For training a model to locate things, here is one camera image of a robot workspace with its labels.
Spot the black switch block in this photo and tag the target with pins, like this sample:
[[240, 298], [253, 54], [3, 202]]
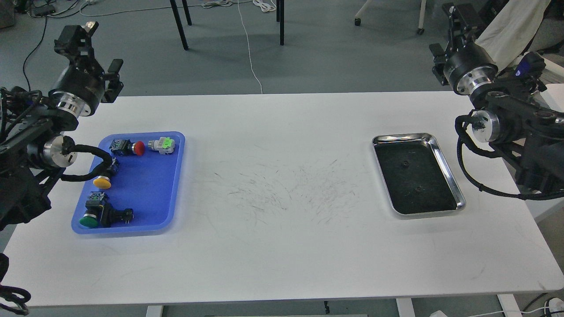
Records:
[[111, 215]]

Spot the black table leg right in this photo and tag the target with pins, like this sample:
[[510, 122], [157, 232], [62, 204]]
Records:
[[280, 18]]

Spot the black table leg left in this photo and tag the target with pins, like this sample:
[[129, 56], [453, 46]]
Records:
[[179, 24]]

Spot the blue plastic tray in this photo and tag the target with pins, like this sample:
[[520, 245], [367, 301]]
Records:
[[147, 184]]

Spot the green push button switch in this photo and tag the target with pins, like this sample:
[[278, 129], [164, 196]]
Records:
[[94, 205]]

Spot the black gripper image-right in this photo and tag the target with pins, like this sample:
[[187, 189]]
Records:
[[463, 66]]

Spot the silver metal tray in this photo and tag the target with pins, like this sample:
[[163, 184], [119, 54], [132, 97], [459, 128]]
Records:
[[428, 168]]

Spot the green grey switch module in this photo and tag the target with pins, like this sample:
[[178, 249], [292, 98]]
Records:
[[163, 145]]

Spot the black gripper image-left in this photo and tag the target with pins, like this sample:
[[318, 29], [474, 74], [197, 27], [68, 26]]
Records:
[[75, 44]]

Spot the yellow push button switch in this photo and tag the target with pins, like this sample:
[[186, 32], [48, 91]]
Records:
[[103, 181]]

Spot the black table leg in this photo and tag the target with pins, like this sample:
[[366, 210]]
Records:
[[280, 18], [179, 24]]

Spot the red push button switch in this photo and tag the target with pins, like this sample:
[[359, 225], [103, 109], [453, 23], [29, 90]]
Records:
[[124, 147]]

